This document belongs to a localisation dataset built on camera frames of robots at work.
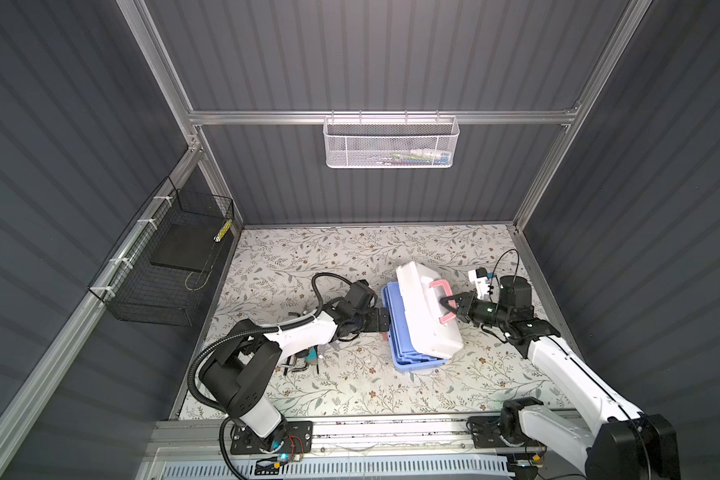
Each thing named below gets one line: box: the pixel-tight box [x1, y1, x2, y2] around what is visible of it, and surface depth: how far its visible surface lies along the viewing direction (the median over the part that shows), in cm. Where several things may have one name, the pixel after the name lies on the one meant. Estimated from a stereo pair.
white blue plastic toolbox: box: [382, 261, 464, 373], surface depth 80 cm
